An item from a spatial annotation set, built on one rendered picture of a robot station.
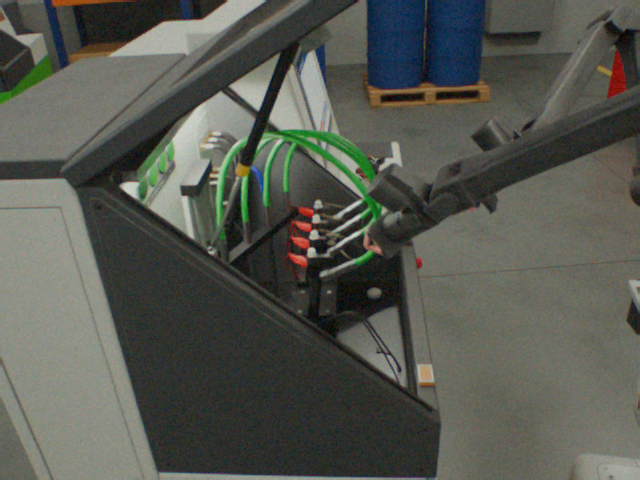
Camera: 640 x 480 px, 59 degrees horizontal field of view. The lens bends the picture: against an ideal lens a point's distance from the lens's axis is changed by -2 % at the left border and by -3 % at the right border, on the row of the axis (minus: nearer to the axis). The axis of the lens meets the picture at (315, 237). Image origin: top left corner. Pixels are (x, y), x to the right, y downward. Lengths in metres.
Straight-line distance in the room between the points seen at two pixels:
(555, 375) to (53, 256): 2.20
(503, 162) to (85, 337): 0.77
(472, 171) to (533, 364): 1.93
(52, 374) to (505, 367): 2.00
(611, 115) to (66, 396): 1.05
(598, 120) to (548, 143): 0.07
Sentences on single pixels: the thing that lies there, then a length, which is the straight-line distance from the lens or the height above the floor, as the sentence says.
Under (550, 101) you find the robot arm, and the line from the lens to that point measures 1.30.
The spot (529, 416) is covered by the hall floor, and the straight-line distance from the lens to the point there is 2.55.
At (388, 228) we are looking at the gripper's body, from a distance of 1.04.
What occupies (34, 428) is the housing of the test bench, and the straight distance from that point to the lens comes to 1.35.
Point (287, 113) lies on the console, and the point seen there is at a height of 1.33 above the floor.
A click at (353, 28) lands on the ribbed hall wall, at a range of 7.72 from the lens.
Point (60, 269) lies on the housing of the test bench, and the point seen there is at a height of 1.30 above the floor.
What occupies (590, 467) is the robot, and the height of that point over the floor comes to 0.28.
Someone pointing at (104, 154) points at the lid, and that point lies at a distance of 0.88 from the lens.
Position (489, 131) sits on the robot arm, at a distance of 1.18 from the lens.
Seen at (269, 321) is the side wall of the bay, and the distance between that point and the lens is 0.99.
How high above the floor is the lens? 1.80
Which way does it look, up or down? 30 degrees down
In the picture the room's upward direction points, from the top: 3 degrees counter-clockwise
